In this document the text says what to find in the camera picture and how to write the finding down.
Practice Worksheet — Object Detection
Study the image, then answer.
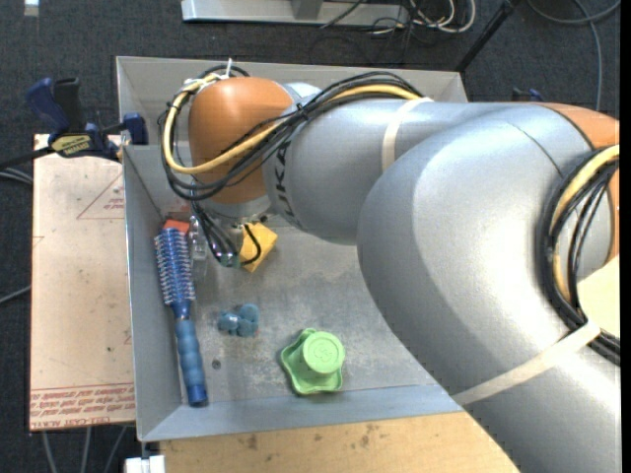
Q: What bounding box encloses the blue round hairbrush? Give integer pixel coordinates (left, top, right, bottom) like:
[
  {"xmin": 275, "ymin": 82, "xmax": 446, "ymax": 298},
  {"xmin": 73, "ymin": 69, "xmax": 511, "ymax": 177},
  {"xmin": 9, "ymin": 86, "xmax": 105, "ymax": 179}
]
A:
[{"xmin": 153, "ymin": 226, "xmax": 210, "ymax": 409}]

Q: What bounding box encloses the yellow block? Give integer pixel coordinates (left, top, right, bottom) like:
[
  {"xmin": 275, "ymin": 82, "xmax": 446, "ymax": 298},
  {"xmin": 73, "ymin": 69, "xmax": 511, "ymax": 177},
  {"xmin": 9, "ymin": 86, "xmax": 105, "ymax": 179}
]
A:
[{"xmin": 239, "ymin": 222, "xmax": 279, "ymax": 274}]

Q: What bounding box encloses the grey metal bin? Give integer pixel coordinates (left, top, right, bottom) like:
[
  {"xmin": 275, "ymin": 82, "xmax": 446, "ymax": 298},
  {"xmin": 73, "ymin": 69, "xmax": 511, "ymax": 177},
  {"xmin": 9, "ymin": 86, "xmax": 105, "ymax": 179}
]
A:
[{"xmin": 115, "ymin": 55, "xmax": 470, "ymax": 443}]

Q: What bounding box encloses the small teal toy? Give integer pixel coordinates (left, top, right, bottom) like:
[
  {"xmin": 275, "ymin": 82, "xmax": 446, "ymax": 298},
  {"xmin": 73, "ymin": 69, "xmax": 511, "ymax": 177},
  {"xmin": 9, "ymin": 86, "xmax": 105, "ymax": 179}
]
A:
[{"xmin": 217, "ymin": 303, "xmax": 261, "ymax": 339}]

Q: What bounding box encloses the brown cardboard board, red print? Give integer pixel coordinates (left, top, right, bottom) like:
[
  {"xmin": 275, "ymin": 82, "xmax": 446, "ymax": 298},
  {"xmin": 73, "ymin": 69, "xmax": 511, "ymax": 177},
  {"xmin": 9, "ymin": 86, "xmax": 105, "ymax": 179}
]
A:
[{"xmin": 29, "ymin": 133, "xmax": 137, "ymax": 434}]

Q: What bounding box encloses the green star-shaped lid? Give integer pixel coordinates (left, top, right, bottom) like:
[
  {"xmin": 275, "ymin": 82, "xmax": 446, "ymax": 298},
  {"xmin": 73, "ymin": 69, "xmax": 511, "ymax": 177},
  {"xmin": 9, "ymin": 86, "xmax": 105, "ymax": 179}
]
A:
[{"xmin": 279, "ymin": 327, "xmax": 347, "ymax": 397}]

